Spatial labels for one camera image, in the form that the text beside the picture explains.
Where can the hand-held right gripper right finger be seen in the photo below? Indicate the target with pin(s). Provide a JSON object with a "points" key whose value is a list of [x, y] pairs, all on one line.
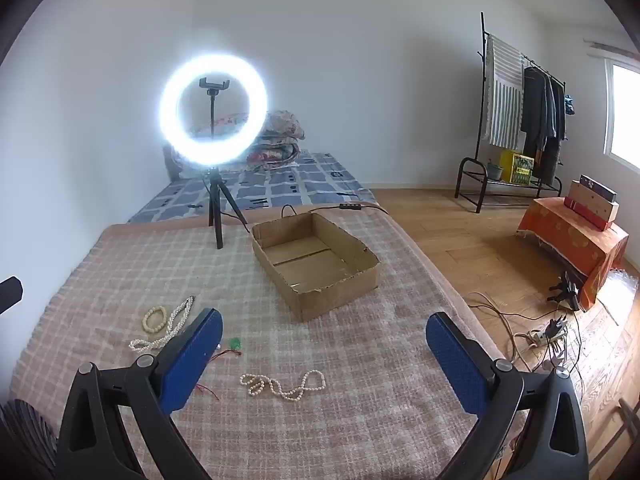
{"points": [[457, 365]]}

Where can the pink checked blanket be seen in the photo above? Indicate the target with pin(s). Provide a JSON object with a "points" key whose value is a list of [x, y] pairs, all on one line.
{"points": [[350, 360]]}

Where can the brown cardboard carton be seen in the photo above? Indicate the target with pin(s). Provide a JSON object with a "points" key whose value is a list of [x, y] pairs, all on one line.
{"points": [[590, 202]]}

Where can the white power strip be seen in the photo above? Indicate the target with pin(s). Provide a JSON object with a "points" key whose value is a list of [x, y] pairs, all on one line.
{"points": [[537, 337]]}

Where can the black phone holder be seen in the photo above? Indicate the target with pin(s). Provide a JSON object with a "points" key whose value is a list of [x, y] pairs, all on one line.
{"points": [[214, 83]]}

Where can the black tripod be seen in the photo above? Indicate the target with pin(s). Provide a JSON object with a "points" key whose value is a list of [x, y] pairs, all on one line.
{"points": [[218, 220]]}

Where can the orange cloth covered table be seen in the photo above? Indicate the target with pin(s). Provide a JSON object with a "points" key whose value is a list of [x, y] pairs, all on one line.
{"points": [[570, 245]]}

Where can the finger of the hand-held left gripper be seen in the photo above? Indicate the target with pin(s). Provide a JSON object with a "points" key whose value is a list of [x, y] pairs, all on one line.
{"points": [[10, 292]]}

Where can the dark hanging coat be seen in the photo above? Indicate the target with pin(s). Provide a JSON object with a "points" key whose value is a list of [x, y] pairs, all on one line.
{"points": [[535, 110]]}

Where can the red flat box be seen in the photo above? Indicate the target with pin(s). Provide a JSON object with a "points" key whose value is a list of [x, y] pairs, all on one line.
{"points": [[585, 214]]}

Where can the yellow crate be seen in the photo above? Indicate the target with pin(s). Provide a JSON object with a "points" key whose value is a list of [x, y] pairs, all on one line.
{"points": [[517, 167]]}

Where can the black metal clothes rack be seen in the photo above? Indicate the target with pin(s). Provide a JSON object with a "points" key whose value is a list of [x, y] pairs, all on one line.
{"points": [[483, 85]]}

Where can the dark hanging jacket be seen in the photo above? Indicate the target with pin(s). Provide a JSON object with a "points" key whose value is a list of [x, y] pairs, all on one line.
{"points": [[559, 125]]}

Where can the green pot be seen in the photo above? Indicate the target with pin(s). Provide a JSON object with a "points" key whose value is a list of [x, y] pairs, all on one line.
{"points": [[495, 171]]}

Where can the striped clothing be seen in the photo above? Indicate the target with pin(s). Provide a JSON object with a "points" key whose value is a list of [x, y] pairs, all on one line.
{"points": [[25, 440]]}

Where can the striped hanging towel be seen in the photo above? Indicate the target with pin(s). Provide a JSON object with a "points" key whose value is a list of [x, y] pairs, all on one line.
{"points": [[502, 95]]}

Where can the floral pillow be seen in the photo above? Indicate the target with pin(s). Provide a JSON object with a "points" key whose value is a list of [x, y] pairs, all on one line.
{"points": [[227, 122]]}

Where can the teal hanging item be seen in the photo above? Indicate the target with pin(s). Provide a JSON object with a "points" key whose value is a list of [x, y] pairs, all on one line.
{"points": [[570, 105]]}

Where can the window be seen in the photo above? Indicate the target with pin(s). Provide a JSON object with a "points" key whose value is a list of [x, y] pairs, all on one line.
{"points": [[625, 115]]}

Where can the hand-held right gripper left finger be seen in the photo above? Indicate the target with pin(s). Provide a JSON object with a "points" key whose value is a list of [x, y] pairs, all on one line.
{"points": [[192, 355]]}

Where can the dark flat box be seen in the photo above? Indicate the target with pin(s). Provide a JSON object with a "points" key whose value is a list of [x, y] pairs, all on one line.
{"points": [[597, 186]]}

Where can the cardboard box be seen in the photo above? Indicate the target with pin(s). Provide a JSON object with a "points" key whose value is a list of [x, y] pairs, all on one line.
{"points": [[320, 300]]}

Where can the black clamp stand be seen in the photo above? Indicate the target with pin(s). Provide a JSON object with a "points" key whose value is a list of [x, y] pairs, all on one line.
{"points": [[567, 290]]}

